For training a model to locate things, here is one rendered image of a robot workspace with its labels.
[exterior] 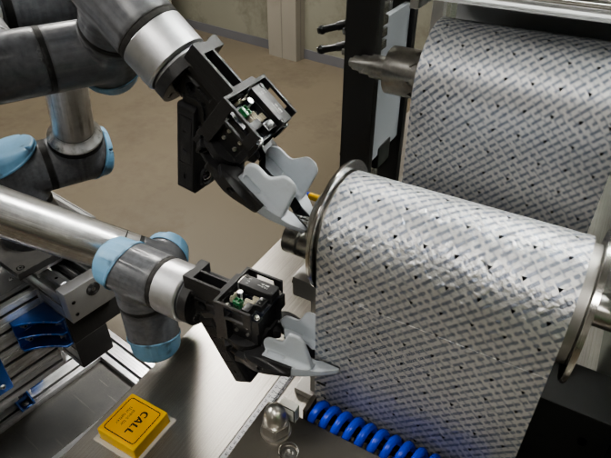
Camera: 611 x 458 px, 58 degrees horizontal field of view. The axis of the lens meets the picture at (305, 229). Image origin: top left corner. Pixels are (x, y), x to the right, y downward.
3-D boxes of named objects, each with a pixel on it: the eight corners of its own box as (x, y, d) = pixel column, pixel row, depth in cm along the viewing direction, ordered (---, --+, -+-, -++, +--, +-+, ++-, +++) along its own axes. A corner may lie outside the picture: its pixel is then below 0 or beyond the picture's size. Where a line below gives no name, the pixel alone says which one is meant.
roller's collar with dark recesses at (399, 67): (396, 84, 79) (401, 39, 75) (436, 92, 77) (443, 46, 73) (378, 99, 75) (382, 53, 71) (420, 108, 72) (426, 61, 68)
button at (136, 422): (135, 402, 83) (132, 392, 82) (170, 422, 80) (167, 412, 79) (99, 438, 78) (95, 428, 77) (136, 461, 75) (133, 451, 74)
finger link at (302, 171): (338, 204, 57) (275, 138, 56) (306, 228, 61) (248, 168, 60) (350, 188, 59) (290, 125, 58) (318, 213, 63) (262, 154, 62)
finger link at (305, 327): (343, 338, 61) (272, 310, 65) (341, 373, 65) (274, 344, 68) (355, 320, 63) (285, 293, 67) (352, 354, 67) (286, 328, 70)
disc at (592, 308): (571, 315, 60) (617, 200, 52) (575, 317, 60) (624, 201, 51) (546, 414, 49) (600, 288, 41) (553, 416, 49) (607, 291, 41)
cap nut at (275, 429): (271, 412, 67) (269, 388, 64) (296, 424, 65) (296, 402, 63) (254, 435, 64) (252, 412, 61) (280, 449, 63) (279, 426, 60)
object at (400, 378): (315, 394, 70) (317, 286, 59) (504, 483, 60) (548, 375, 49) (314, 397, 69) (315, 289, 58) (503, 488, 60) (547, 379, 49)
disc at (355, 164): (361, 244, 70) (371, 138, 62) (365, 245, 70) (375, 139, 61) (303, 313, 59) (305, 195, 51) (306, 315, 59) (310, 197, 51)
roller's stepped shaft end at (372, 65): (355, 69, 79) (355, 46, 77) (393, 76, 77) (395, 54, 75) (345, 76, 77) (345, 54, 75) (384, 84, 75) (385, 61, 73)
